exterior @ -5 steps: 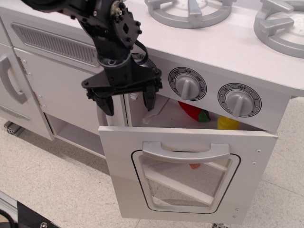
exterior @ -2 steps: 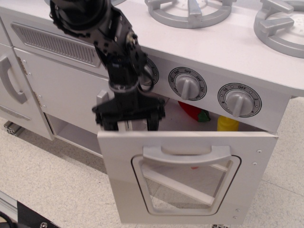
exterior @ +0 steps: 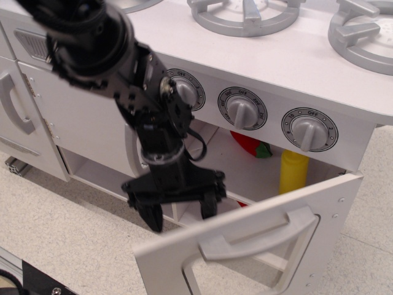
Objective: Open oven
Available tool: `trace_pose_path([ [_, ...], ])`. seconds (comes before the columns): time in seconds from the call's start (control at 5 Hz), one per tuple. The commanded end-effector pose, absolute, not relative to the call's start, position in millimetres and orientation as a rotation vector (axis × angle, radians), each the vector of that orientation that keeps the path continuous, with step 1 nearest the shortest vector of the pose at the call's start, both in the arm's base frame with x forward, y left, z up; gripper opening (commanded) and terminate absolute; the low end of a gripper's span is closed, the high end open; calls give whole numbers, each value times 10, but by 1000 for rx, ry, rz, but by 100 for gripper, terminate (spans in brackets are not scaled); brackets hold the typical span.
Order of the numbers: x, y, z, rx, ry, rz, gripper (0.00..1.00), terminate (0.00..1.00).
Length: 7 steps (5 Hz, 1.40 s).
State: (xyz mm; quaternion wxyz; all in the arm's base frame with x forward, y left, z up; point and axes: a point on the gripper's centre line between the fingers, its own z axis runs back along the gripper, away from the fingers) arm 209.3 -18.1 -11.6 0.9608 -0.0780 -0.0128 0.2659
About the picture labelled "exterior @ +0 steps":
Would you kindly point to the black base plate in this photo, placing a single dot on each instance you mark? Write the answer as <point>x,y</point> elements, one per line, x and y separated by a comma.
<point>37,282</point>

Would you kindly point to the aluminium frame rail right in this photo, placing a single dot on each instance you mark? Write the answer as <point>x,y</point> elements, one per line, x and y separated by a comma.
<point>292,291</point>

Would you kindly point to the white toy kitchen stove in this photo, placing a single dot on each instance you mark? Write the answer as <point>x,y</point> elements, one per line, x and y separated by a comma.
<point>294,68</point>

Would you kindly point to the grey stove knob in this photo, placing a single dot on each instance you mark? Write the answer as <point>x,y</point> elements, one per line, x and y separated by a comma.
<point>189,88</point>
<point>309,129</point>
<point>242,108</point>

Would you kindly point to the red toy pepper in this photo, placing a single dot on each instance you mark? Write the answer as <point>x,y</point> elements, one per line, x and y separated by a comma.
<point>257,148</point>

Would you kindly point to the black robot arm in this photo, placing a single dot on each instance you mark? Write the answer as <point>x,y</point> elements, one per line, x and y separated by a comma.
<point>91,44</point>

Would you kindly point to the white oven door with window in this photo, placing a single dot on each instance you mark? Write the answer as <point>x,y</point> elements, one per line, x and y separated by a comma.
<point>165,263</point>

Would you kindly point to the left grey stove knob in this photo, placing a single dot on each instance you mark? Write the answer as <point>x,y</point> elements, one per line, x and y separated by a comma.
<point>189,88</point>

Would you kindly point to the silver left cabinet handle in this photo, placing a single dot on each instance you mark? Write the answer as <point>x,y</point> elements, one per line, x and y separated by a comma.
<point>7,85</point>

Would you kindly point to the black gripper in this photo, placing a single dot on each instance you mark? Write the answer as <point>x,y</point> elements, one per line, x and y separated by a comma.
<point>180,181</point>

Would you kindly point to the middle grey stove knob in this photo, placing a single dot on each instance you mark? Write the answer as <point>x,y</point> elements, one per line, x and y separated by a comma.
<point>242,108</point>

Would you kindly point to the middle silver burner grate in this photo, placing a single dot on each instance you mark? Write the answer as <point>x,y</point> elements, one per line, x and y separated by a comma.
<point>245,18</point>

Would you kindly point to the silver oven door handle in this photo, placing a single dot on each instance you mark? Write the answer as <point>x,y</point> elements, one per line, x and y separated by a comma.
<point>219,248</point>

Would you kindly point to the aluminium frame rail left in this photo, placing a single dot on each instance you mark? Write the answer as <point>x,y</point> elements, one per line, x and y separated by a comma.
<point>17,166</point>

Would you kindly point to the white middle cabinet door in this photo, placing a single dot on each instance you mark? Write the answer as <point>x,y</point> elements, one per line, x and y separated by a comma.
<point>83,123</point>

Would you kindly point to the orange red toy food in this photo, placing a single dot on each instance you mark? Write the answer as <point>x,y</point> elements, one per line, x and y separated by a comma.
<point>241,204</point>

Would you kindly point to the aluminium frame rail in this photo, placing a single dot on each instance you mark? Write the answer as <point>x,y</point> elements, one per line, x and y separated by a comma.
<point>17,166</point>
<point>292,291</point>

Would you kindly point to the yellow toy bottle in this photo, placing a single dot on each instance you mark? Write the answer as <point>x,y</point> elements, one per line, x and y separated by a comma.
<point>293,171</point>

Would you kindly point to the silver vent grille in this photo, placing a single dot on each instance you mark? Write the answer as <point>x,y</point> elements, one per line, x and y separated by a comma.
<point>34,44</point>

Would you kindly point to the white cabinet door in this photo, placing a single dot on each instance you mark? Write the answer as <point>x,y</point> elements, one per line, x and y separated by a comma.
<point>24,134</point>
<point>83,123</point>

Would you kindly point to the right silver burner grate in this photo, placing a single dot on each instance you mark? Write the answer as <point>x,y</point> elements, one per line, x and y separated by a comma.
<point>361,32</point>

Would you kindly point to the right grey stove knob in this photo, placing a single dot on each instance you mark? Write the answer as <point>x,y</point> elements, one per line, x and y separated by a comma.
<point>309,129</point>

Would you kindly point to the silver burner grate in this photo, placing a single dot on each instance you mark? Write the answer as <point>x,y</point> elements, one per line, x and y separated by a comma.
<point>361,32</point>
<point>245,18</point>

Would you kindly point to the white left cabinet door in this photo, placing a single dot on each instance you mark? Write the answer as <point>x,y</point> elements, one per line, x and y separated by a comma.
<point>24,134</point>

